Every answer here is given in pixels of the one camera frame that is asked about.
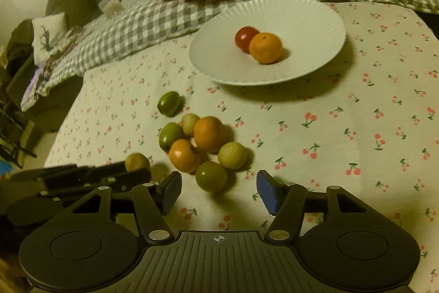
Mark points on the small yellow fruit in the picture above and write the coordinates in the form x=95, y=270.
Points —
x=136, y=161

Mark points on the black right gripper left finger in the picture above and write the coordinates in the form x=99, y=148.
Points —
x=151, y=203

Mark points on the small yellow-green fruit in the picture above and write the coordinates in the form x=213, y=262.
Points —
x=188, y=122

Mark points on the white embroidered pillow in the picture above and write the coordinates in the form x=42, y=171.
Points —
x=47, y=32

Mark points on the orange mandarin in plate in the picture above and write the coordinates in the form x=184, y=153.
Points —
x=266, y=48

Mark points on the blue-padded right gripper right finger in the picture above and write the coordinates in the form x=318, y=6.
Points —
x=285, y=203

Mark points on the cotton swab box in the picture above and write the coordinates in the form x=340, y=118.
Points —
x=110, y=8

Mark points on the red tomato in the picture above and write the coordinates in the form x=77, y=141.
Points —
x=244, y=36

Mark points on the cherry print tablecloth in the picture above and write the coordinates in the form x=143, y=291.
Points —
x=367, y=121

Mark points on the pale yellow round fruit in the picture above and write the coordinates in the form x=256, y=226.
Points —
x=232, y=155

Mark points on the grey checked blanket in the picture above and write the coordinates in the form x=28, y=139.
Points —
x=142, y=24

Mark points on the white ribbed plate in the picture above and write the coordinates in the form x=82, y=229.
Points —
x=312, y=34

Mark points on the olive green round fruit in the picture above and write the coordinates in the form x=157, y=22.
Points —
x=211, y=177

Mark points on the orange mandarin front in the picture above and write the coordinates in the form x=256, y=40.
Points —
x=184, y=156

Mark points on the green oval fruit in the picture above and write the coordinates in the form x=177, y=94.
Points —
x=169, y=103

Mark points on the large orange mandarin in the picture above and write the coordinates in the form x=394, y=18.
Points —
x=209, y=134

